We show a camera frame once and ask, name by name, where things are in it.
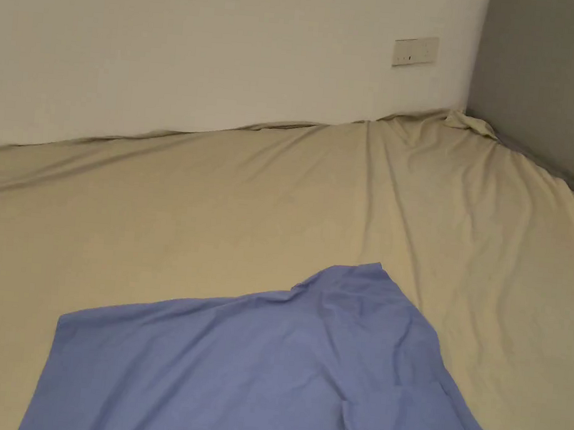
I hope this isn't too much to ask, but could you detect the white wall socket plate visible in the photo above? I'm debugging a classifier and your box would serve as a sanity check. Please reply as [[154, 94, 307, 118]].
[[391, 33, 441, 71]]

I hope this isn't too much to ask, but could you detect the blue shirt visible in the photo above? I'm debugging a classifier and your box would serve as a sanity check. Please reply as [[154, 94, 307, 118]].
[[16, 232, 513, 430]]

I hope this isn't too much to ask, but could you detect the bed with beige sheet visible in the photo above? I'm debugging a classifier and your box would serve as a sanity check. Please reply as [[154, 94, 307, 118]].
[[0, 68, 574, 430]]

